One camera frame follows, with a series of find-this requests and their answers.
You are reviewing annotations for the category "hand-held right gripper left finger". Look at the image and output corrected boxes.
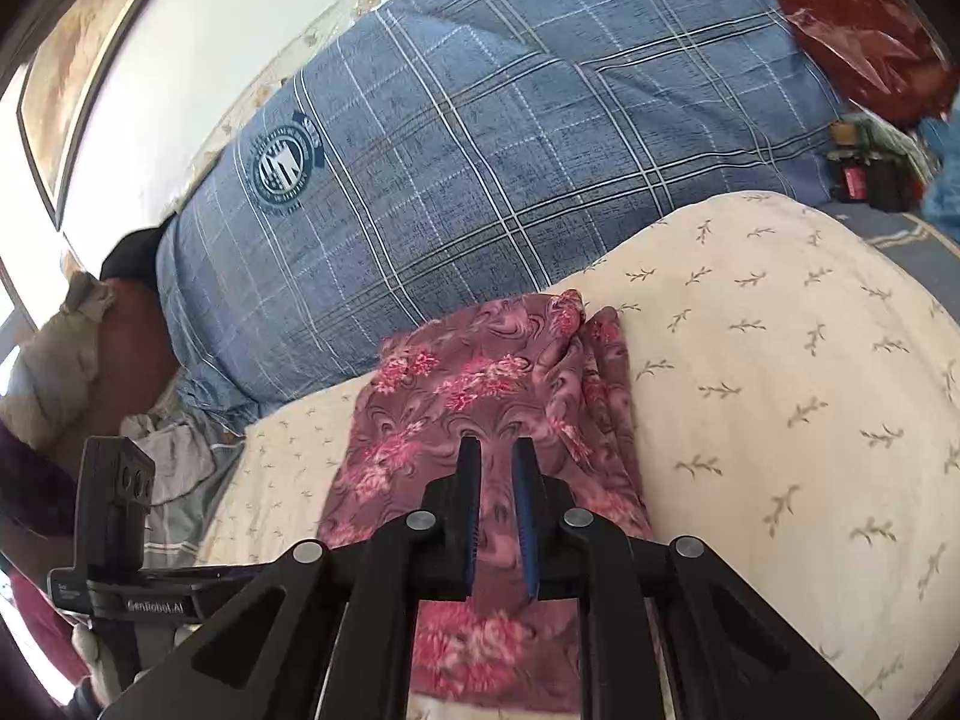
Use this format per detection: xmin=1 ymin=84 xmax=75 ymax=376
xmin=97 ymin=435 xmax=482 ymax=720

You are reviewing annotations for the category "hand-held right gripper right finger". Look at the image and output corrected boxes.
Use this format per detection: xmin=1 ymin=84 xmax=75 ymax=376
xmin=511 ymin=436 xmax=882 ymax=720

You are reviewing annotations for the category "pink floral garment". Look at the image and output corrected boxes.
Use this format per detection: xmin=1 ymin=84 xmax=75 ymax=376
xmin=316 ymin=289 xmax=668 ymax=717

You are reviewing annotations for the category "person's left forearm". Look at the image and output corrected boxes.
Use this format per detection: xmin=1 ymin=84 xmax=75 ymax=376
xmin=6 ymin=568 xmax=97 ymax=691

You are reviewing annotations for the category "grey striped cloth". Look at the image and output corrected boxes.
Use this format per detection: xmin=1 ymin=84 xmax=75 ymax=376
xmin=118 ymin=382 xmax=250 ymax=572

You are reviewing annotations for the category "beige crumpled cloth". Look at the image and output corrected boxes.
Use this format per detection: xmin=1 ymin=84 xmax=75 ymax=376
xmin=0 ymin=272 xmax=117 ymax=452

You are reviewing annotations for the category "black cloth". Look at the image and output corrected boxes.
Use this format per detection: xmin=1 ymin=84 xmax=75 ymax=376
xmin=99 ymin=226 xmax=179 ymax=284

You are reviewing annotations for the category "cream leaf-print blanket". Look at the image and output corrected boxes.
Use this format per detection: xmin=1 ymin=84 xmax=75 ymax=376
xmin=193 ymin=191 xmax=960 ymax=720

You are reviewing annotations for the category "blue plaid pillow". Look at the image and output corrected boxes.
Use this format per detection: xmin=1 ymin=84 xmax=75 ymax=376
xmin=154 ymin=0 xmax=847 ymax=437

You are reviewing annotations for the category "dark bottle with red label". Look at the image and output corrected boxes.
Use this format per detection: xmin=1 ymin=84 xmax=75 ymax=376
xmin=827 ymin=148 xmax=872 ymax=205

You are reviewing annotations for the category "green packet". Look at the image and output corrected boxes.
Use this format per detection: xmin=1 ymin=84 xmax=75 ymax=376
xmin=861 ymin=114 xmax=932 ymax=175

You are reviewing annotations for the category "red plastic bag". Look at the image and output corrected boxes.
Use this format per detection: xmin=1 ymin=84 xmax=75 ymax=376
xmin=746 ymin=0 xmax=959 ymax=128

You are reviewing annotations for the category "framed wall picture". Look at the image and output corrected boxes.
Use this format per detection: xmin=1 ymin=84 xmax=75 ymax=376
xmin=15 ymin=0 xmax=185 ymax=232

